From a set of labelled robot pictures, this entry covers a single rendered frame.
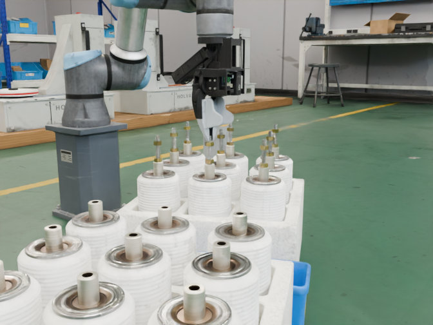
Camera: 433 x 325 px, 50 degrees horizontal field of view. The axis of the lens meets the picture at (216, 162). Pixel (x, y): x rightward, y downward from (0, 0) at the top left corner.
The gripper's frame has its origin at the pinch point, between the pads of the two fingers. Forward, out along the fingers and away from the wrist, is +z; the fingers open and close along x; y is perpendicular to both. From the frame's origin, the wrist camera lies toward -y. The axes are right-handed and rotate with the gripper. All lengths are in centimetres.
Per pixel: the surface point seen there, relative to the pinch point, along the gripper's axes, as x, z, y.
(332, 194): 85, 35, -2
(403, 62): 505, -11, -76
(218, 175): 1.8, 9.4, 1.6
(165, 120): 198, 32, -182
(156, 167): -5.4, 7.8, -10.1
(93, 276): -50, 7, 21
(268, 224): -1.4, 16.7, 16.1
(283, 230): -0.9, 17.6, 19.1
